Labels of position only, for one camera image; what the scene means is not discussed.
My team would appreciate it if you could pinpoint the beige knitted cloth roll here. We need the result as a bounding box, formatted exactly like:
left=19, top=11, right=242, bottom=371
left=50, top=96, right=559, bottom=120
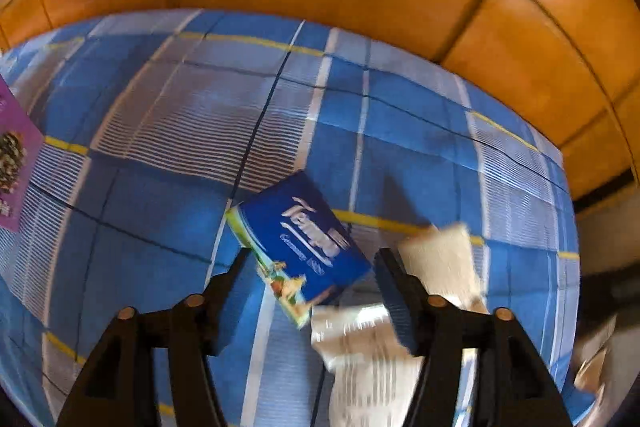
left=397, top=223, right=488, bottom=313

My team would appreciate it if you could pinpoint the white printed plastic packet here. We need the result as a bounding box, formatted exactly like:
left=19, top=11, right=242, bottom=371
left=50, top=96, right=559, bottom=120
left=310, top=304, right=426, bottom=427

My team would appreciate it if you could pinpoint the purple box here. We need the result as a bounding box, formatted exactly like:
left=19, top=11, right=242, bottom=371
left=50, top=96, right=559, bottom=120
left=0, top=74, right=46, bottom=233

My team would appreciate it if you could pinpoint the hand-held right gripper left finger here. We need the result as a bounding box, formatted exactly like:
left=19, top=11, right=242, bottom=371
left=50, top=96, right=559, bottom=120
left=55, top=247, right=253, bottom=427

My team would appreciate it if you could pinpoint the blue plaid bed sheet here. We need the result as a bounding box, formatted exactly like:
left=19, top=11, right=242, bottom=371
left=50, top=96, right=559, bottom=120
left=0, top=9, right=583, bottom=427

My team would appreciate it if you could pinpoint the blue tissue pack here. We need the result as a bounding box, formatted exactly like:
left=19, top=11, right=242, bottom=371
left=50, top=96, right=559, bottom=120
left=225, top=170, right=373, bottom=330

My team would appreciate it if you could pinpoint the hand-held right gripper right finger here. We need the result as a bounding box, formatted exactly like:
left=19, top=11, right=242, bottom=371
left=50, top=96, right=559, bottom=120
left=374, top=248, right=573, bottom=427

